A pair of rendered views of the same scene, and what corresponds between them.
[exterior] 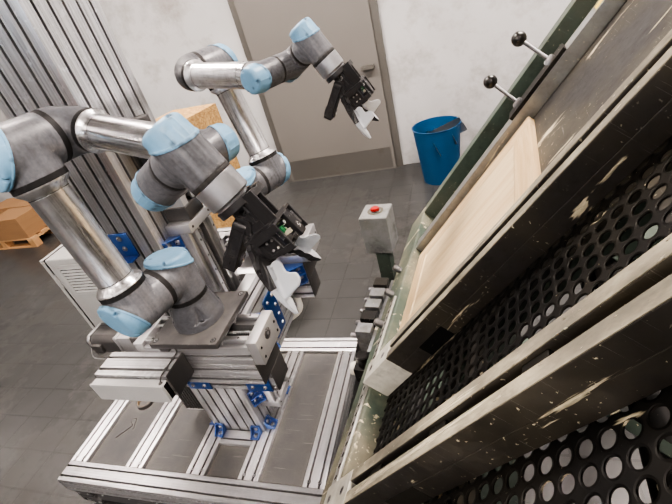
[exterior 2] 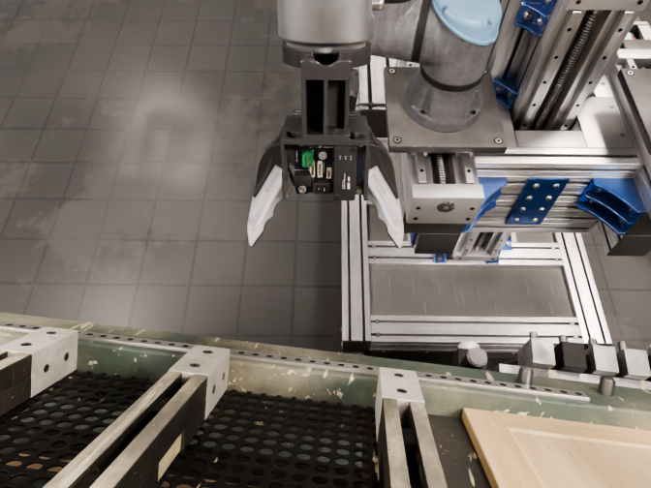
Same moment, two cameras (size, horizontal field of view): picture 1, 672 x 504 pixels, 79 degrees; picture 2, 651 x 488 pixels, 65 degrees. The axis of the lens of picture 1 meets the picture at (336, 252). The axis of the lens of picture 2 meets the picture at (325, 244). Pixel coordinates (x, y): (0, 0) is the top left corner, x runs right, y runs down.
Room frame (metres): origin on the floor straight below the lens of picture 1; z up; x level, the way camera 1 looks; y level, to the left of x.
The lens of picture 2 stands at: (0.50, -0.19, 1.77)
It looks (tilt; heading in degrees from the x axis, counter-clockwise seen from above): 59 degrees down; 69
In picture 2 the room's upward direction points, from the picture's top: straight up
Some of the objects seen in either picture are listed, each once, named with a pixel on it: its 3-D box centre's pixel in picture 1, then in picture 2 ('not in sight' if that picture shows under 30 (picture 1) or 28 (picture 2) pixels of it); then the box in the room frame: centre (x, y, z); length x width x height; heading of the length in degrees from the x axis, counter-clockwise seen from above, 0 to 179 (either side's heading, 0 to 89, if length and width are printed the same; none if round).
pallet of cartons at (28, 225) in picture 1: (21, 221); not in sight; (5.30, 3.80, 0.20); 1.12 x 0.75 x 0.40; 68
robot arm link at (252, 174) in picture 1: (246, 188); not in sight; (1.45, 0.25, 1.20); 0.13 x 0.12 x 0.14; 133
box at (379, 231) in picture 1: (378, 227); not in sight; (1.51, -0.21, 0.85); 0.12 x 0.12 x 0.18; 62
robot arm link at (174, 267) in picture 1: (173, 273); (457, 30); (0.98, 0.45, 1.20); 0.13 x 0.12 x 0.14; 145
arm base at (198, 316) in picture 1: (192, 303); (448, 84); (0.99, 0.44, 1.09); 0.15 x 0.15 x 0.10
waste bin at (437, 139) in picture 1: (441, 149); not in sight; (3.49, -1.19, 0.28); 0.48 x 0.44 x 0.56; 68
